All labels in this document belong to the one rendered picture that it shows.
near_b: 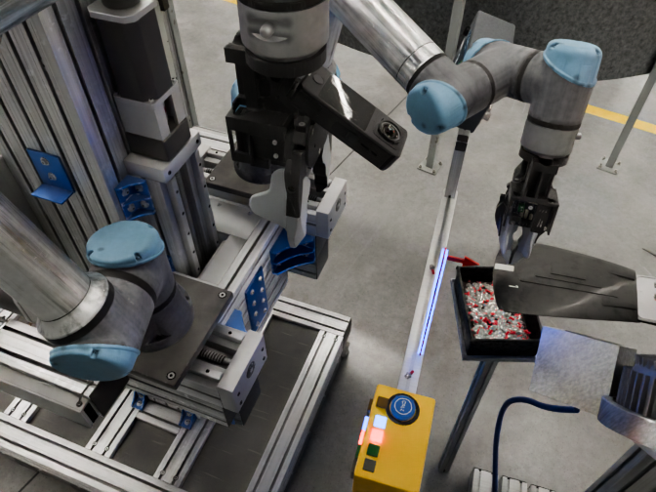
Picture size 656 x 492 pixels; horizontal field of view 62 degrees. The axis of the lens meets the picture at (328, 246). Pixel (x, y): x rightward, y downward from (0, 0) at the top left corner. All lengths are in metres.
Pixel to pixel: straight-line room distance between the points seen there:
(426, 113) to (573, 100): 0.20
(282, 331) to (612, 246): 1.64
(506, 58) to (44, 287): 0.71
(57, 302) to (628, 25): 2.52
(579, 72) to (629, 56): 2.10
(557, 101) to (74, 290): 0.71
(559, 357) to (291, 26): 0.86
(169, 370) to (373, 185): 2.03
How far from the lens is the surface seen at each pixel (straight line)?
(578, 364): 1.13
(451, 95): 0.78
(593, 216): 3.01
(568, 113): 0.84
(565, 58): 0.83
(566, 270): 1.02
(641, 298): 1.04
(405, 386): 1.21
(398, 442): 0.91
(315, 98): 0.50
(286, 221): 0.55
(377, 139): 0.51
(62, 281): 0.81
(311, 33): 0.47
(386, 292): 2.41
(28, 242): 0.77
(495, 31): 1.56
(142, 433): 1.94
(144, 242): 0.92
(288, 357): 1.98
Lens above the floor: 1.91
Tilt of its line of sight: 48 degrees down
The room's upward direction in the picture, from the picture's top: straight up
